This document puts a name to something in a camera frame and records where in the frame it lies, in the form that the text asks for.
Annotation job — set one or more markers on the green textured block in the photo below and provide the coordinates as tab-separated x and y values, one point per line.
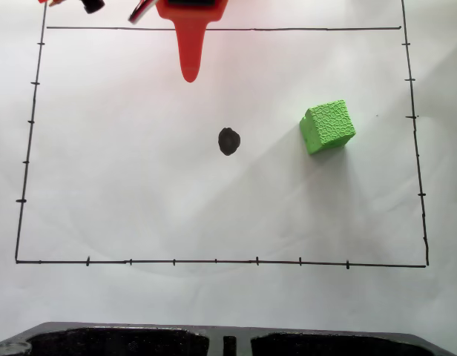
325	128

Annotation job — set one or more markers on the black dot mark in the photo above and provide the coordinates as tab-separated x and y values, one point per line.
229	141

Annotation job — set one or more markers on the white paper sheet drawn rectangle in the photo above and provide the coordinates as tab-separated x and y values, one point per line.
139	193

